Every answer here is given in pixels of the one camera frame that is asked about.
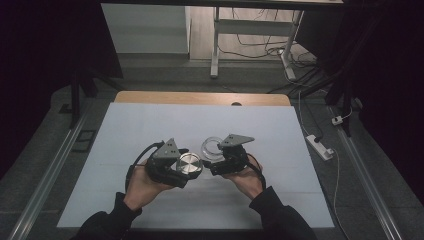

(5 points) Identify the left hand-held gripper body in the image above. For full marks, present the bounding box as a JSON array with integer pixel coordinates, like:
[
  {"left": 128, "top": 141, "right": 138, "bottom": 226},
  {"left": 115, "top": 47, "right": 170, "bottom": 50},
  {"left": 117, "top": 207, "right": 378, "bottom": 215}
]
[{"left": 144, "top": 137, "right": 190, "bottom": 190}]

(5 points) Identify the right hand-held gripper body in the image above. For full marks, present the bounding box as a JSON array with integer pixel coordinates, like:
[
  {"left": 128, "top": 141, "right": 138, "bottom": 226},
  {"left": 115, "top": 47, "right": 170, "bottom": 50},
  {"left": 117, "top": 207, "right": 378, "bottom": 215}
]
[{"left": 209, "top": 133, "right": 256, "bottom": 177}]

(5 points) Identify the round metal jar lid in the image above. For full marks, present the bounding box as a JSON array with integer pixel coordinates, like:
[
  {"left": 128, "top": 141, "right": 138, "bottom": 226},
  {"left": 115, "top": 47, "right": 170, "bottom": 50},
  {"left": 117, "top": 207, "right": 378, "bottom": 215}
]
[{"left": 175, "top": 151, "right": 204, "bottom": 176}]

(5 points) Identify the clear glass jar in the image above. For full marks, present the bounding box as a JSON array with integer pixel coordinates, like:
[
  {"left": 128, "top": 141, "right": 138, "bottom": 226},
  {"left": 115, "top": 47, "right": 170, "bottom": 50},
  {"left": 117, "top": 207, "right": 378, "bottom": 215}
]
[{"left": 200, "top": 136, "right": 226, "bottom": 161}]

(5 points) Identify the person's right hand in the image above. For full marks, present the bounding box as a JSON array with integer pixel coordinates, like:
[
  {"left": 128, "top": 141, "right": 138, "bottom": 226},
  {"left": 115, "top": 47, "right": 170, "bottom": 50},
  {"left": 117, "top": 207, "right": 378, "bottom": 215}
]
[{"left": 220, "top": 155, "right": 265, "bottom": 202}]

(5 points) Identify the person's left hand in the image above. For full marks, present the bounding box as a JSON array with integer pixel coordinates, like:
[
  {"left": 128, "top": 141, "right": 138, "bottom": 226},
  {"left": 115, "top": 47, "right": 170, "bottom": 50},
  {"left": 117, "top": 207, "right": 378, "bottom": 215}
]
[{"left": 123, "top": 159, "right": 176, "bottom": 212}]

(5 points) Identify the white table mat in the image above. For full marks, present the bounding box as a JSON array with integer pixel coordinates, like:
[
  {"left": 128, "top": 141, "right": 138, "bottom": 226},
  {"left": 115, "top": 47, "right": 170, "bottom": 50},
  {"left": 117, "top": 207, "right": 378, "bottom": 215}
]
[{"left": 57, "top": 102, "right": 335, "bottom": 231}]

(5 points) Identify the white power strip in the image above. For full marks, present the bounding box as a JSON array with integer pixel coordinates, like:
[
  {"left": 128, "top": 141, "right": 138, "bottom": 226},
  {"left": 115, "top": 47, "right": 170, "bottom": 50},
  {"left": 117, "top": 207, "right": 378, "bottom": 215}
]
[{"left": 305, "top": 134, "right": 335, "bottom": 162}]

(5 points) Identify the black metal stand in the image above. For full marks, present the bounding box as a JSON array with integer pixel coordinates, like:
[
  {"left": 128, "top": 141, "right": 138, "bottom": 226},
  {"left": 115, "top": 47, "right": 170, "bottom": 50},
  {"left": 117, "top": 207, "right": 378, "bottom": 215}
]
[
  {"left": 68, "top": 64, "right": 101, "bottom": 130},
  {"left": 324, "top": 74, "right": 355, "bottom": 138}
]

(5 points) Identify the white cabinet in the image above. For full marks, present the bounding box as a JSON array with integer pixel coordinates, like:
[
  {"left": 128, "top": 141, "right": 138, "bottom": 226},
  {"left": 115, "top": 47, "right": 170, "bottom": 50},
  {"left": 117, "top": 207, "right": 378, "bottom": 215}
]
[{"left": 101, "top": 3, "right": 192, "bottom": 55}]

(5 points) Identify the dark curtain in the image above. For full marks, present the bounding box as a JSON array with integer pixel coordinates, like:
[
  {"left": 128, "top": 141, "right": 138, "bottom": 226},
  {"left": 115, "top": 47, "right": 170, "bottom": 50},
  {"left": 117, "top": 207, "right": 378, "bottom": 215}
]
[
  {"left": 295, "top": 0, "right": 424, "bottom": 203},
  {"left": 0, "top": 0, "right": 125, "bottom": 181}
]

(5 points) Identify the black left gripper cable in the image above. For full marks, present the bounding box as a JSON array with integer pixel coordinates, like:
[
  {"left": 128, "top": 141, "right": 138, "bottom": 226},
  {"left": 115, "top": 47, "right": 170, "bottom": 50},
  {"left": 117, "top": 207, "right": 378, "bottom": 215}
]
[{"left": 124, "top": 140, "right": 166, "bottom": 194}]

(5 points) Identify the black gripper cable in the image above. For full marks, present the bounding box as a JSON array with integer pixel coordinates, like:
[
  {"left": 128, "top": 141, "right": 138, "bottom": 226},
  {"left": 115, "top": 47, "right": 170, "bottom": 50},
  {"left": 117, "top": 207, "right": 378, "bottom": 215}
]
[
  {"left": 245, "top": 152, "right": 268, "bottom": 192},
  {"left": 124, "top": 140, "right": 166, "bottom": 194}
]

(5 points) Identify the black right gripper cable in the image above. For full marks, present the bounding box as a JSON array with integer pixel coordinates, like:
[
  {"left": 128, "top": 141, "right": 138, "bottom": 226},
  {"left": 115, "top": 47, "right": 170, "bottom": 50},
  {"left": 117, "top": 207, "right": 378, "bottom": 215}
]
[{"left": 245, "top": 152, "right": 268, "bottom": 192}]

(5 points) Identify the black floor frame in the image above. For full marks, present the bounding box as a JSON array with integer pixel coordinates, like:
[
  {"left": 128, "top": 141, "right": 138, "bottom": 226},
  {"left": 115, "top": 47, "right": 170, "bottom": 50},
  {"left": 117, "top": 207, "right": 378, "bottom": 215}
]
[{"left": 71, "top": 129, "right": 98, "bottom": 154}]

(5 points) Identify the white floor cable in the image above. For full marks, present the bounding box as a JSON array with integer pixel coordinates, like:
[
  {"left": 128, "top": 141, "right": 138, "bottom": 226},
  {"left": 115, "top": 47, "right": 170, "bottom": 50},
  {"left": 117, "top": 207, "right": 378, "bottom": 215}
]
[{"left": 297, "top": 90, "right": 352, "bottom": 240}]

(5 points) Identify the black floor cable tangle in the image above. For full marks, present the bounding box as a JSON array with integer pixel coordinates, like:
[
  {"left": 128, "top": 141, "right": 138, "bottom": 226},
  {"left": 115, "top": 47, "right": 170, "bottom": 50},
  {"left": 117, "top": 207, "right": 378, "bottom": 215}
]
[{"left": 218, "top": 8, "right": 318, "bottom": 68}]

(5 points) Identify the metal floor rail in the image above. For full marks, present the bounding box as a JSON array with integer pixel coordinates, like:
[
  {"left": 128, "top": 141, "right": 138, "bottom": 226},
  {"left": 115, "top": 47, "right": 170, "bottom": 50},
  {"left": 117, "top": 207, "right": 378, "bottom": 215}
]
[
  {"left": 7, "top": 108, "right": 92, "bottom": 240},
  {"left": 328, "top": 105, "right": 405, "bottom": 240}
]

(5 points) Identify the white desk frame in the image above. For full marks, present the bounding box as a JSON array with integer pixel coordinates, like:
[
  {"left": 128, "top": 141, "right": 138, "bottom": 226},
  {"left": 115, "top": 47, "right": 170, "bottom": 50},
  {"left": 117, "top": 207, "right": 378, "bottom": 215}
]
[{"left": 209, "top": 6, "right": 305, "bottom": 81}]

